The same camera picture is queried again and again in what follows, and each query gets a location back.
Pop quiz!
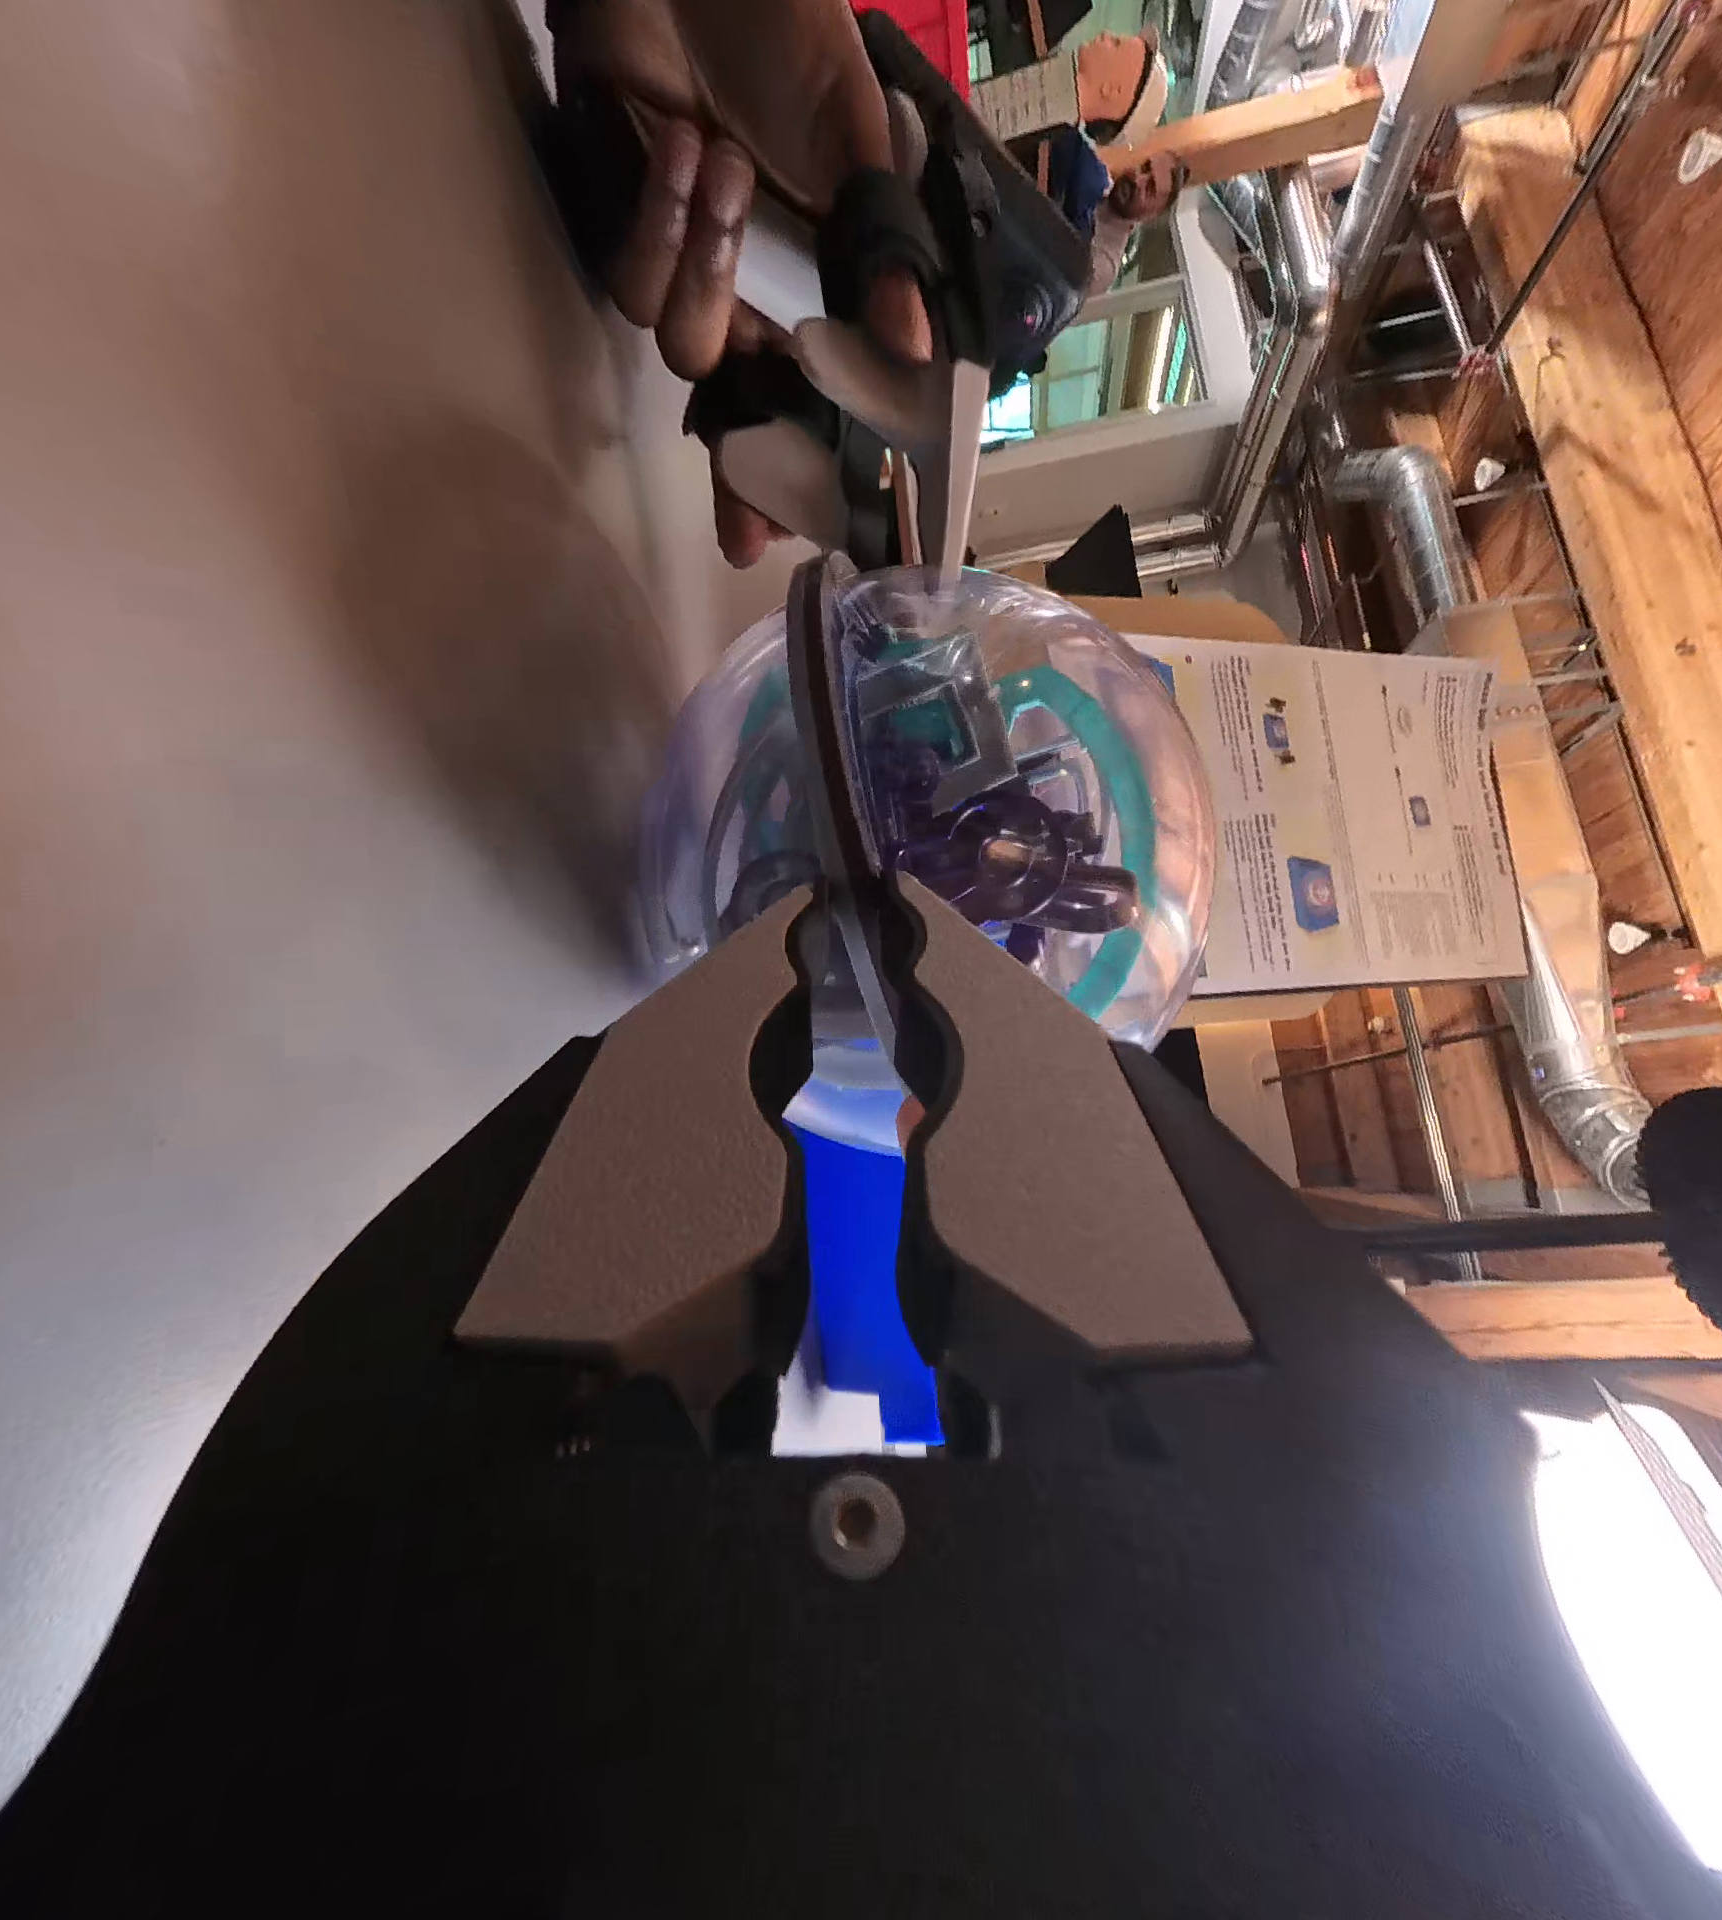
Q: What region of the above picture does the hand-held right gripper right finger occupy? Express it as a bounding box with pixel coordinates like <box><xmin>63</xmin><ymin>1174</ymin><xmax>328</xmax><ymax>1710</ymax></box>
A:
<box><xmin>882</xmin><ymin>873</ymin><xmax>1254</xmax><ymax>1374</ymax></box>

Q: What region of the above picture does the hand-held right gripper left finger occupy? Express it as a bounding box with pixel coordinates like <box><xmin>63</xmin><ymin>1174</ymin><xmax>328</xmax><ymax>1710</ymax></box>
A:
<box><xmin>456</xmin><ymin>883</ymin><xmax>818</xmax><ymax>1411</ymax></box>

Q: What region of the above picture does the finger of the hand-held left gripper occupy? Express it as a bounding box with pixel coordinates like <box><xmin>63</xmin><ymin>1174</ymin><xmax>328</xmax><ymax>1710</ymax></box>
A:
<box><xmin>919</xmin><ymin>356</ymin><xmax>991</xmax><ymax>575</ymax></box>

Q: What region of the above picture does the clear plastic maze ball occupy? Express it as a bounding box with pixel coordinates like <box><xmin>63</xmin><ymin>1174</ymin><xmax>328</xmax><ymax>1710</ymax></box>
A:
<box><xmin>636</xmin><ymin>553</ymin><xmax>1219</xmax><ymax>1052</ymax></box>

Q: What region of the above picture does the person's left hand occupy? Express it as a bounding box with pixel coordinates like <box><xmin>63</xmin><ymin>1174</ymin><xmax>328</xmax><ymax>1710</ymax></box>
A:
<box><xmin>545</xmin><ymin>0</ymin><xmax>905</xmax><ymax>569</ymax></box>

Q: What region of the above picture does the blue plastic bin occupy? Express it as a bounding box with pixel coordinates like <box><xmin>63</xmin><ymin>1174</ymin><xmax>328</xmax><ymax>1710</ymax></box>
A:
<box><xmin>786</xmin><ymin>1116</ymin><xmax>950</xmax><ymax>1450</ymax></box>

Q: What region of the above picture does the red plastic bin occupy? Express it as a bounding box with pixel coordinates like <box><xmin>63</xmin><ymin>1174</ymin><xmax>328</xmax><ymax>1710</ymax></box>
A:
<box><xmin>847</xmin><ymin>0</ymin><xmax>971</xmax><ymax>62</ymax></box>

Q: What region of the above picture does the printed instruction sheet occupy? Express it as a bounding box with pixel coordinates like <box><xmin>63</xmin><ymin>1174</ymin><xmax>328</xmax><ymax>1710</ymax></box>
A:
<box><xmin>1122</xmin><ymin>629</ymin><xmax>1534</xmax><ymax>1000</ymax></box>

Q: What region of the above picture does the plywood easel board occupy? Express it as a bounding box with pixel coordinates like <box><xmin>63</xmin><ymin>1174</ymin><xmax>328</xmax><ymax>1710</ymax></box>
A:
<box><xmin>1061</xmin><ymin>591</ymin><xmax>1606</xmax><ymax>1038</ymax></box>

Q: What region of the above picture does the silver ventilation duct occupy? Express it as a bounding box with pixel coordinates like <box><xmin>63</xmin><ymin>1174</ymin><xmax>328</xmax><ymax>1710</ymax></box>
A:
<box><xmin>1219</xmin><ymin>149</ymin><xmax>1657</xmax><ymax>1209</ymax></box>

